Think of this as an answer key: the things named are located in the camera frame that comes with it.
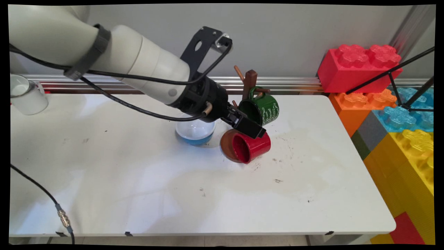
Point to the red enamel mug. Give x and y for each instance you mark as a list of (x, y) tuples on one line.
[(255, 149)]

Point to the dark green toy brick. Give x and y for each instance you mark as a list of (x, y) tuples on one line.
[(360, 146)]

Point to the large yellow toy brick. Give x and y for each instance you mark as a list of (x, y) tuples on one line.
[(399, 173)]

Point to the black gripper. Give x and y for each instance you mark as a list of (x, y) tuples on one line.
[(204, 93)]

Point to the large red toy brick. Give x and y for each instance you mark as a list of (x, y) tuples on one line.
[(347, 73)]

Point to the black tripod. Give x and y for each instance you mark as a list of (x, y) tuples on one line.
[(419, 92)]

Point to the light blue toy brick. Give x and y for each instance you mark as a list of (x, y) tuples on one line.
[(395, 118)]

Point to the large orange toy brick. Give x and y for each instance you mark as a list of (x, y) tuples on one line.
[(350, 111)]

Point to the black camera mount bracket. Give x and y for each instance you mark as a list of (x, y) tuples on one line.
[(189, 59)]

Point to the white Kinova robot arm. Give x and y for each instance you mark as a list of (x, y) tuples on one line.
[(138, 59)]

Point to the slanted aluminium profile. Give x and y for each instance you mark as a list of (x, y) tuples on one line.
[(412, 27)]

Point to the white bowl blue outside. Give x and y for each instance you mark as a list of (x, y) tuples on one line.
[(196, 133)]

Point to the brown wooden mug tree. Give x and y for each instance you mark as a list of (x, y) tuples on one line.
[(250, 81)]

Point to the horizontal aluminium rail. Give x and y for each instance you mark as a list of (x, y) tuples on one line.
[(295, 83)]

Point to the green enamel mug white lettering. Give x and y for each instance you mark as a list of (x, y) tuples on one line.
[(269, 109)]

